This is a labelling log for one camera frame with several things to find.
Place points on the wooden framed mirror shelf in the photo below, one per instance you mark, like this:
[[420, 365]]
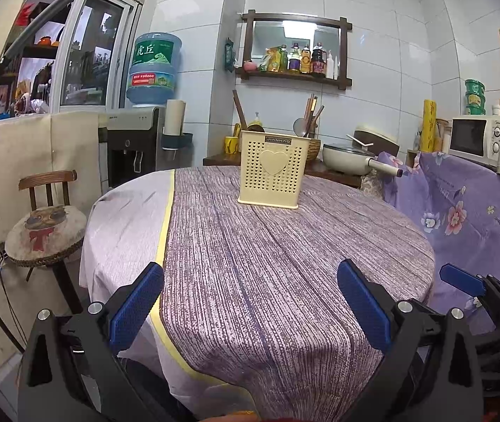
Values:
[[294, 81]]

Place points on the sliding window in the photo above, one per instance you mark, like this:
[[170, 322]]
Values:
[[91, 52]]

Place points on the green oil bottle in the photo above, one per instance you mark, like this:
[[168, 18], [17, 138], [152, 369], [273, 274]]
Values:
[[283, 59]]

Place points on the purple striped tablecloth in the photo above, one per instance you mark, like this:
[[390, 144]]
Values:
[[276, 272]]

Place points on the round printed seat cushion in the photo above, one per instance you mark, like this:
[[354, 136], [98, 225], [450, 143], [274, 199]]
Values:
[[45, 233]]

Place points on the beige paisley cloth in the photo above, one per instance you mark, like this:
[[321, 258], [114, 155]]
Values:
[[372, 184]]

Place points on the large metal spoon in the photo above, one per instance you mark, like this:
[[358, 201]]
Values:
[[299, 126]]

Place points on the white cup dispenser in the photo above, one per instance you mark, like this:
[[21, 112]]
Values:
[[175, 123]]

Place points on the yellow green seasoning bag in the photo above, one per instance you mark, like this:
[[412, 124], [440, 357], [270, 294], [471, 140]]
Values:
[[272, 60]]

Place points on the water dispenser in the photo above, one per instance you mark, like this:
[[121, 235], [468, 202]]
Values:
[[133, 145]]

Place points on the wicker pattern basin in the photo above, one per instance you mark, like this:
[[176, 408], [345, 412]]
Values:
[[316, 149]]

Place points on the wooden box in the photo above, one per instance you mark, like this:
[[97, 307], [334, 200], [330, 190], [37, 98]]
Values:
[[442, 134]]

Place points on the cream pan with lid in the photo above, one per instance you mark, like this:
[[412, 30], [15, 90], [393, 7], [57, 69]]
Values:
[[344, 158]]

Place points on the bottle with purple label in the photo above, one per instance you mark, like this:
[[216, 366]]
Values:
[[294, 60]]

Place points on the wooden chair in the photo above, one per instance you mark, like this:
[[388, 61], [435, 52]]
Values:
[[48, 180]]

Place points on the green packet on wall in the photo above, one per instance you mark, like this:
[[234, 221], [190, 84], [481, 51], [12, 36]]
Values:
[[231, 55]]

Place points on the yellow roll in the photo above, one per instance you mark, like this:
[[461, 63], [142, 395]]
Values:
[[430, 125]]

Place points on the blue water jug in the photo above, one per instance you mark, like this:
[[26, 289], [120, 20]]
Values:
[[153, 70]]

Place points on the cream perforated utensil holder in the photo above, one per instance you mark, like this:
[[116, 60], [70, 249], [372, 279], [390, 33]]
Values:
[[272, 184]]

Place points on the yellow mug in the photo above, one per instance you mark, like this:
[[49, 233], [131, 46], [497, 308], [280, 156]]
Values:
[[231, 145]]

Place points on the purple floral cloth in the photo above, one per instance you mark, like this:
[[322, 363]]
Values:
[[465, 211]]

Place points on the white tablecloth yellow trim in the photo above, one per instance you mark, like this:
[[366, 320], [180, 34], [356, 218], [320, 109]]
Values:
[[122, 220]]

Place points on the white bottle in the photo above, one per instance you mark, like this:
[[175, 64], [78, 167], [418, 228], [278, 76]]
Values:
[[331, 67]]

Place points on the dark soy sauce bottle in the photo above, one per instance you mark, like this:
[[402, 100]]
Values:
[[318, 59]]

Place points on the brown and cream rice cooker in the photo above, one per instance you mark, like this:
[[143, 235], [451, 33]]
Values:
[[377, 138]]

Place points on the orange teapot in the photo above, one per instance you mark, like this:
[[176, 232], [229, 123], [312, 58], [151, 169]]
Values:
[[45, 40]]

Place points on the green noodle cups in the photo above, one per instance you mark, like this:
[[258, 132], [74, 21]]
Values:
[[475, 96]]

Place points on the bottle with orange label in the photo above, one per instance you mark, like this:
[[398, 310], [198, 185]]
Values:
[[305, 61]]

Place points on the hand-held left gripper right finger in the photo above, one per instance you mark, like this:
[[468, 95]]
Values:
[[364, 305]]

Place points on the yellow soap bottle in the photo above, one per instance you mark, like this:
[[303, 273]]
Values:
[[257, 122]]

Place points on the white ladle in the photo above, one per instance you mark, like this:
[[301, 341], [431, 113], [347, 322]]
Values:
[[360, 140]]

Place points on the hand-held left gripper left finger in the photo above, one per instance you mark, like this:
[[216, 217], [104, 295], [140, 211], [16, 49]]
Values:
[[138, 301]]

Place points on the white microwave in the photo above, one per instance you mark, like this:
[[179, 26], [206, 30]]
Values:
[[474, 138]]

